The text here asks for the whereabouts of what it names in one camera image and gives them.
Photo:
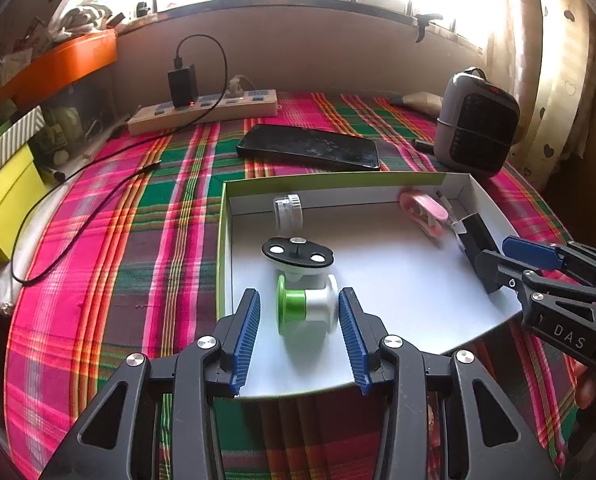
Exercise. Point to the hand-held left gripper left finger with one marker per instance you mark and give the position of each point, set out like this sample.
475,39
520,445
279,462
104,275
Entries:
245,335

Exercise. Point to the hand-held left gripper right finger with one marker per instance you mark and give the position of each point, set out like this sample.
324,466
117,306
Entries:
353,340

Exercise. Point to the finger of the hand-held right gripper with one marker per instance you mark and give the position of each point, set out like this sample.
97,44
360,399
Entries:
528,250
498,267

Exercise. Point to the small black box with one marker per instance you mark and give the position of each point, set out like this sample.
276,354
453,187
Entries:
478,240

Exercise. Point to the green and white spool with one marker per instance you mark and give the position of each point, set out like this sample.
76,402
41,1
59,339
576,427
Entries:
305,305

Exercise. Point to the white shallow cardboard box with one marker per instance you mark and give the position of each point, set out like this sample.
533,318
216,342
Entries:
403,300

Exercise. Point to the pink tape dispenser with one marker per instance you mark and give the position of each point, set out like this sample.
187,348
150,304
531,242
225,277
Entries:
425,209

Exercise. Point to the black oval holder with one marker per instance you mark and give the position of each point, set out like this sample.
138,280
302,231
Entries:
298,252

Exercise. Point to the person's right hand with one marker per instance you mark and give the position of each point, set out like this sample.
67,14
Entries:
587,390

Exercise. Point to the small white round jar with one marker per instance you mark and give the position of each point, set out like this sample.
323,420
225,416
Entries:
288,209

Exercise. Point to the grey portable heater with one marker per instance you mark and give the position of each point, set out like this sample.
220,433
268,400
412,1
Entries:
478,120

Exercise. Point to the plaid tablecloth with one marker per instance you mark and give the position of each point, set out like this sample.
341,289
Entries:
128,260

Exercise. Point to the brown paper bag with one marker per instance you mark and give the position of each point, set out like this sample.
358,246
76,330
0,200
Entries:
420,102

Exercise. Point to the cream heart-print curtain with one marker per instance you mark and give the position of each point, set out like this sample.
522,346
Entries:
553,60

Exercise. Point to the black smartphone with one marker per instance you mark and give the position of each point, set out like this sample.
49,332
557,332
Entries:
308,147

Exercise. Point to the white power strip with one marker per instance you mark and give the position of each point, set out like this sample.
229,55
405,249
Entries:
203,107

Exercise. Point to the black window hook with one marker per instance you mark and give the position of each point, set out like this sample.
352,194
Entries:
420,27

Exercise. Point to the white plug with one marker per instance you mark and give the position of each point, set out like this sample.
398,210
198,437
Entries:
238,87

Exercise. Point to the black charger adapter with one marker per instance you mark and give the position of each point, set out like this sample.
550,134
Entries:
183,85

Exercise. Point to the yellow-green box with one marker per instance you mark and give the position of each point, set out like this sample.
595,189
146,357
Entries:
8,200

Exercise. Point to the clear storage container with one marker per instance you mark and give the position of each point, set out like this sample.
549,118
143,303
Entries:
73,115

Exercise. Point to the striped gift box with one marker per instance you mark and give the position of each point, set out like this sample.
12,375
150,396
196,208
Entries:
8,140

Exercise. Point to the orange storage box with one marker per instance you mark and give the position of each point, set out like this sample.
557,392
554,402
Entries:
58,60

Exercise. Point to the white papers bundle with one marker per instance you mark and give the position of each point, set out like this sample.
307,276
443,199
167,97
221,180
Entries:
78,10

